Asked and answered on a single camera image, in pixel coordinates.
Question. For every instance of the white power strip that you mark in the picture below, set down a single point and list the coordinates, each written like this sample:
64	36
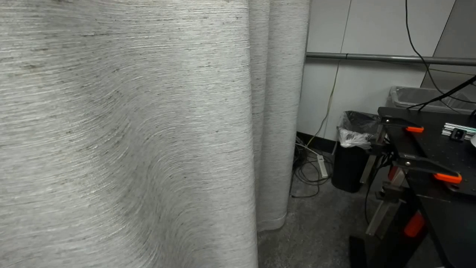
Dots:
322	165

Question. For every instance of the black clamp with orange tips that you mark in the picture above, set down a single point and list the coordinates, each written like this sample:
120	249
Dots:
424	166
399	124

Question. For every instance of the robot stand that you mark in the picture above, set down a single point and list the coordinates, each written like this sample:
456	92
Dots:
442	156

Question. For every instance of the black trash bin with liner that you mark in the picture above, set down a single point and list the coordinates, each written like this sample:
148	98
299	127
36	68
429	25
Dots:
349	163

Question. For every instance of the clear plastic storage bin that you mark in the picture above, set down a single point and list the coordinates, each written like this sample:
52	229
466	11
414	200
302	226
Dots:
416	97

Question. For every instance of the grey fabric curtain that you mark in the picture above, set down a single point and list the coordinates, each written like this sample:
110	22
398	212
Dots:
126	134

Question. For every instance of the grey wall rail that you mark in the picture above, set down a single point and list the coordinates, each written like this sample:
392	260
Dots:
390	58

